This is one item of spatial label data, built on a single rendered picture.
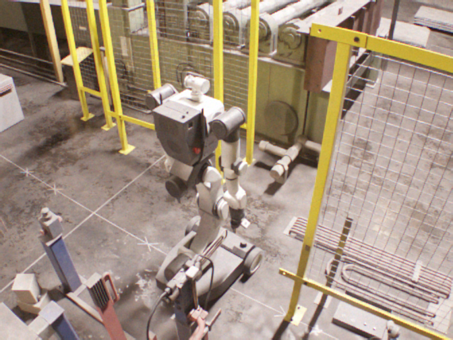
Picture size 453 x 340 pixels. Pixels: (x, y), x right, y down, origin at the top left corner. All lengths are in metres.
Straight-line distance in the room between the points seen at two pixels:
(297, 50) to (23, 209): 2.85
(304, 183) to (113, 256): 1.78
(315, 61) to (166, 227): 1.84
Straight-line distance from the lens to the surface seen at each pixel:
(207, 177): 2.07
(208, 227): 2.46
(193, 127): 1.78
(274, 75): 3.66
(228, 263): 2.64
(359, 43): 1.42
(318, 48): 3.27
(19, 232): 3.48
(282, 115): 3.74
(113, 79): 3.63
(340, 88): 1.50
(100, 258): 3.02
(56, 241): 2.51
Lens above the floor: 2.25
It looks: 38 degrees down
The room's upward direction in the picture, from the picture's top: straight up
